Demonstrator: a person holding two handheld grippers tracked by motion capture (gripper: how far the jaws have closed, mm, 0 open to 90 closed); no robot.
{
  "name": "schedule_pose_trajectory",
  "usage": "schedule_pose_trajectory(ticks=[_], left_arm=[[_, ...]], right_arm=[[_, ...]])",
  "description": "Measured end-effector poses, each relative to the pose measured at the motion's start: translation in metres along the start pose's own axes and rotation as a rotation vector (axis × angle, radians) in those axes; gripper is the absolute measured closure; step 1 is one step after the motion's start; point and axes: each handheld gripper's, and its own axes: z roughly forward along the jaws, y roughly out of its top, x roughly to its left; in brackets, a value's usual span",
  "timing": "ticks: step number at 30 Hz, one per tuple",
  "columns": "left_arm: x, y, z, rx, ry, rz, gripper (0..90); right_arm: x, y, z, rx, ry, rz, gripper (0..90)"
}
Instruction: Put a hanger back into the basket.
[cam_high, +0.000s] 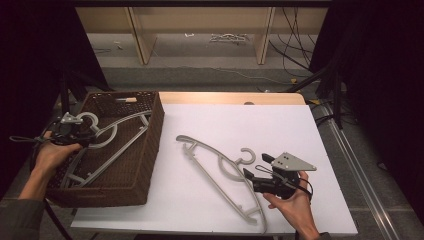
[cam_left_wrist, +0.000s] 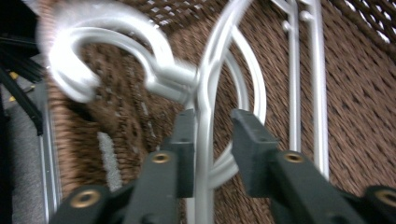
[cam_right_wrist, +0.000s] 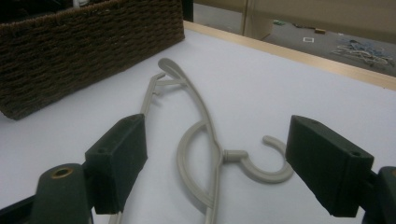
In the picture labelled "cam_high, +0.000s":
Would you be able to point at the brown wicker basket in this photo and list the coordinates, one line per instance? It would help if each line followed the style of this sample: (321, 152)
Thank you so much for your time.
(133, 166)

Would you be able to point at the light wooden shelf unit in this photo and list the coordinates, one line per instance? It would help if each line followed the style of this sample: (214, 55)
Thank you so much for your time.
(200, 20)

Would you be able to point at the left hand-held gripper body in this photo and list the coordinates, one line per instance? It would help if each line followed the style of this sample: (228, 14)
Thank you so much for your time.
(68, 133)

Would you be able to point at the grey plastic clothes hanger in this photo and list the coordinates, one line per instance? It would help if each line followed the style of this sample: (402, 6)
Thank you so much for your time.
(116, 155)
(191, 140)

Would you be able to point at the person's right hand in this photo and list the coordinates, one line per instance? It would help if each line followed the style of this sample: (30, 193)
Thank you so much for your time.
(298, 206)

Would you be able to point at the person's left hand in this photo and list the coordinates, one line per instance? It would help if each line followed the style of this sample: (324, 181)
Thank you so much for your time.
(51, 156)

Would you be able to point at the white table mat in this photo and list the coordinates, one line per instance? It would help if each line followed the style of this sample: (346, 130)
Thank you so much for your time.
(260, 126)

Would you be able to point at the black metal stand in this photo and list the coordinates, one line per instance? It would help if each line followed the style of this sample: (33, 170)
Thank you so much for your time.
(65, 96)
(336, 93)

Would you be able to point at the white hangers on floor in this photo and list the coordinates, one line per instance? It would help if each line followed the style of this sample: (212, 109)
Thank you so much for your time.
(228, 37)

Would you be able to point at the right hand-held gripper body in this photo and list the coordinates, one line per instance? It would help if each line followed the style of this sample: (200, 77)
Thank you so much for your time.
(290, 162)

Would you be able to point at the dark curtain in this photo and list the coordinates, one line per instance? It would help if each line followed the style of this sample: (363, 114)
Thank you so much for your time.
(383, 83)
(30, 66)

